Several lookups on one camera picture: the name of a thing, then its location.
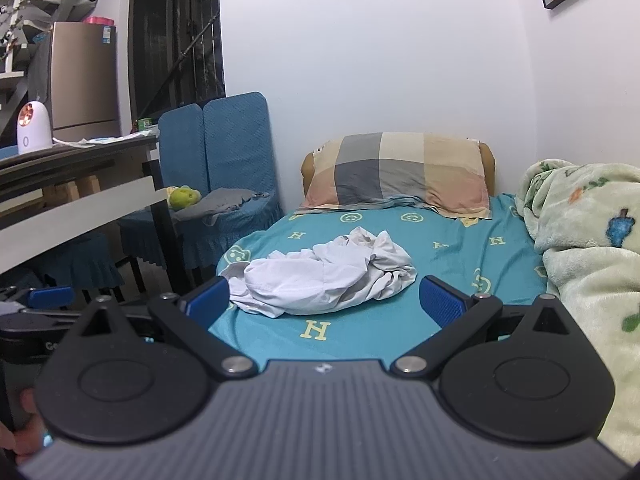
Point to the white garment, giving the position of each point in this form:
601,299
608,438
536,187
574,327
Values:
320,280

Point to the grey cloth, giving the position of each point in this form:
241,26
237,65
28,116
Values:
220,202

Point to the dark window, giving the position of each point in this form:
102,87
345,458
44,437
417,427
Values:
175,35

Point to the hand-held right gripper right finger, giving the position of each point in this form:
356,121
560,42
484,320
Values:
440,302

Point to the person's left hand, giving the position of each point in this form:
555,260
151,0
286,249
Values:
27,432

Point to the brown cushion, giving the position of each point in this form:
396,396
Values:
488,165

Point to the white humidifier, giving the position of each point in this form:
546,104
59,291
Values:
34,127

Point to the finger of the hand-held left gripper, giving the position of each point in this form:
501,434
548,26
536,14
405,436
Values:
50,297

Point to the green can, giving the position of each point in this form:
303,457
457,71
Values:
145,124

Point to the teal printed bedsheet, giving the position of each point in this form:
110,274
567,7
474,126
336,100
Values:
450,255

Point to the dark dining table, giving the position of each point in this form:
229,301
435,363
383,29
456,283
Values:
75,160

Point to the brown refrigerator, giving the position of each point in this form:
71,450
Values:
82,80

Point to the blue covered chair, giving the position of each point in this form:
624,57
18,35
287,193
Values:
235,145
80,265
180,145

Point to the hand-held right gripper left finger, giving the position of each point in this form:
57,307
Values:
207,300

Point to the pale green fleece blanket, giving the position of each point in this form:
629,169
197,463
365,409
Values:
585,240

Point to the white papers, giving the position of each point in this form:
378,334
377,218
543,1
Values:
105,139

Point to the flower branch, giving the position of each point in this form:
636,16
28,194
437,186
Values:
17,10

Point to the green plush toy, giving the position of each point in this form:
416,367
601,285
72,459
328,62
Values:
182,197

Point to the pink box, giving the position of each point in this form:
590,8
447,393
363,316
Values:
99,20

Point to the plaid pillow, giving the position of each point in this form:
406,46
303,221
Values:
395,175

